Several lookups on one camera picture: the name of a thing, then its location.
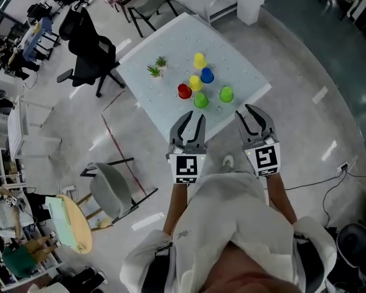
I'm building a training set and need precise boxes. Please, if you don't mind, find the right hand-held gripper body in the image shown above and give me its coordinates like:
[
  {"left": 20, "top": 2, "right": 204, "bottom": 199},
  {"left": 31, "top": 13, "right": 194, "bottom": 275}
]
[{"left": 242, "top": 132, "right": 282, "bottom": 178}]

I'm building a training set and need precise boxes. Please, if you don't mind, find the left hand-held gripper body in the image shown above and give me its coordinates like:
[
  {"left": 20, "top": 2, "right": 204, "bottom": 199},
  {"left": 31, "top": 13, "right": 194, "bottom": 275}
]
[{"left": 165, "top": 139, "right": 209, "bottom": 185}]

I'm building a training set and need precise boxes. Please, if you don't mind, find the green cup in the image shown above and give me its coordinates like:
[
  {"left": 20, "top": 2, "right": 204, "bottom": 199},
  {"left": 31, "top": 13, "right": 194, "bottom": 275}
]
[
  {"left": 193, "top": 92, "right": 209, "bottom": 109},
  {"left": 219, "top": 86, "right": 234, "bottom": 103}
]

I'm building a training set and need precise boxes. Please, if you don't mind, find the red cup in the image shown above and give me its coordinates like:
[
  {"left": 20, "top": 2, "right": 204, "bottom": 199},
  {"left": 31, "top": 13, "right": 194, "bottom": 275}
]
[{"left": 178, "top": 83, "right": 193, "bottom": 99}]

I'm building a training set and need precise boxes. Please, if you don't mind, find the yellow cup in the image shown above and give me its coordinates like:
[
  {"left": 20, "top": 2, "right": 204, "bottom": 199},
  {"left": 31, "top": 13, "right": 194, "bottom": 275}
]
[
  {"left": 188, "top": 74, "right": 204, "bottom": 92},
  {"left": 193, "top": 52, "right": 207, "bottom": 70}
]

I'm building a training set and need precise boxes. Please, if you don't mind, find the blue cup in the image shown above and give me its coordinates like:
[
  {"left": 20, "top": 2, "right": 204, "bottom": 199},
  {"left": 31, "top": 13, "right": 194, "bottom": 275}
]
[{"left": 200, "top": 67, "right": 215, "bottom": 84}]

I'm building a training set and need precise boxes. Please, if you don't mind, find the person's right forearm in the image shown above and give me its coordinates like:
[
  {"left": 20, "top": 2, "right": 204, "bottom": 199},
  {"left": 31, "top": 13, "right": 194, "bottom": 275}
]
[{"left": 265, "top": 173, "right": 298, "bottom": 226}]

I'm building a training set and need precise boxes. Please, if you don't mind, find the person's left forearm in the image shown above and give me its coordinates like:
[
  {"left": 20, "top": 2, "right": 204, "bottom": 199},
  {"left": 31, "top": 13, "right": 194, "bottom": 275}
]
[{"left": 162, "top": 181, "right": 192, "bottom": 237}]

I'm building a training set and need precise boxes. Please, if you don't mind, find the person's white jacket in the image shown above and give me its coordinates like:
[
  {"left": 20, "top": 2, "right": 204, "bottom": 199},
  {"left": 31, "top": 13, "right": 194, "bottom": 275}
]
[{"left": 119, "top": 170, "right": 339, "bottom": 293}]

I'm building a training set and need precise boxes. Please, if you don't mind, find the grey chair with black legs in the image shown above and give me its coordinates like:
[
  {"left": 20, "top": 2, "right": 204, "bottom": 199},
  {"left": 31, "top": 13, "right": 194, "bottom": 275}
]
[
  {"left": 126, "top": 0, "right": 179, "bottom": 38},
  {"left": 79, "top": 157, "right": 159, "bottom": 225}
]

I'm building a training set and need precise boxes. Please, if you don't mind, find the black office chair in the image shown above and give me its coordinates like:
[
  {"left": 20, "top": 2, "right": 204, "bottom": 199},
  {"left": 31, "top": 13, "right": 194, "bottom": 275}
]
[{"left": 56, "top": 7, "right": 126, "bottom": 99}]

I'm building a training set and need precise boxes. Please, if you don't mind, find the white pillar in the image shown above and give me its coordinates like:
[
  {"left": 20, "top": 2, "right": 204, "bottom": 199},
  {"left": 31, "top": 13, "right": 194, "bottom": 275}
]
[{"left": 237, "top": 0, "right": 269, "bottom": 26}]

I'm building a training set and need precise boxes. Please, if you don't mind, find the round wooden table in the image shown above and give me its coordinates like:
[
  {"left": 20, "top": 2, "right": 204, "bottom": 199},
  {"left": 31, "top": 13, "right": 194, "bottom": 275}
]
[{"left": 54, "top": 194, "right": 93, "bottom": 255}]

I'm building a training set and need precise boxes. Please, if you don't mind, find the black round stool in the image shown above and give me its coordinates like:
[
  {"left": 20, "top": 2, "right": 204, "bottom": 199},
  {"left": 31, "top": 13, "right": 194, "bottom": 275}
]
[{"left": 335, "top": 222, "right": 366, "bottom": 269}]

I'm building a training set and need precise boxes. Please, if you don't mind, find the pale green box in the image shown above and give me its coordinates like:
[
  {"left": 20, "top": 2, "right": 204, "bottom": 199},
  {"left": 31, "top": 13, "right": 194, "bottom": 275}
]
[{"left": 44, "top": 196, "right": 77, "bottom": 250}]

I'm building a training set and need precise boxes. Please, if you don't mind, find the white side table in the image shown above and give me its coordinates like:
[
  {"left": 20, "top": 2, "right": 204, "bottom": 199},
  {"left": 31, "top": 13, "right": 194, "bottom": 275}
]
[{"left": 7, "top": 95, "right": 63, "bottom": 162}]

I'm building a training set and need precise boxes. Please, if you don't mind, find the blue desk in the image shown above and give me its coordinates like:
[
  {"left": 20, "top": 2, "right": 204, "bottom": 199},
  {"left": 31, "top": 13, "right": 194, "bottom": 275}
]
[{"left": 21, "top": 16, "right": 62, "bottom": 62}]

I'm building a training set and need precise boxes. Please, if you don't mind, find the black cable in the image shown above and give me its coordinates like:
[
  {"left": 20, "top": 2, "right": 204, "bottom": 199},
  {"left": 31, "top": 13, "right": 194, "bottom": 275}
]
[{"left": 284, "top": 162, "right": 366, "bottom": 228}]

